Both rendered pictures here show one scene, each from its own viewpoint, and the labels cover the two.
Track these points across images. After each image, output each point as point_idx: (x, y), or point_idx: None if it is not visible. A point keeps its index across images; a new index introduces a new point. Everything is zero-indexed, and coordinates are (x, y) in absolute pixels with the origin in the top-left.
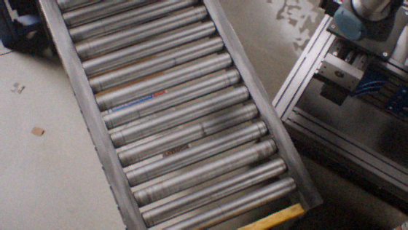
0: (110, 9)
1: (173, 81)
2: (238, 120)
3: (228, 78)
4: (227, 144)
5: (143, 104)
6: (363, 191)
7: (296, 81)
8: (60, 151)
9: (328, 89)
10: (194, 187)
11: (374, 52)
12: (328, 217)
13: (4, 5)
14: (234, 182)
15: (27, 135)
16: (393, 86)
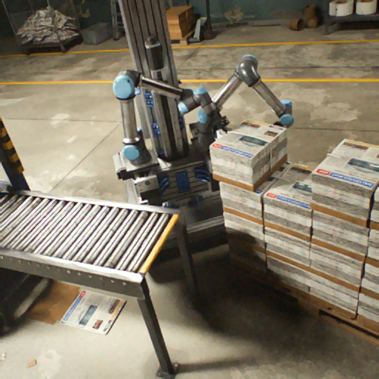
0: (27, 231)
1: (81, 227)
2: (122, 217)
3: (104, 209)
4: (126, 225)
5: (75, 242)
6: (212, 248)
7: (141, 229)
8: (54, 360)
9: (151, 200)
10: (138, 312)
11: (152, 164)
12: (209, 268)
13: None
14: (141, 231)
15: (27, 370)
16: (173, 178)
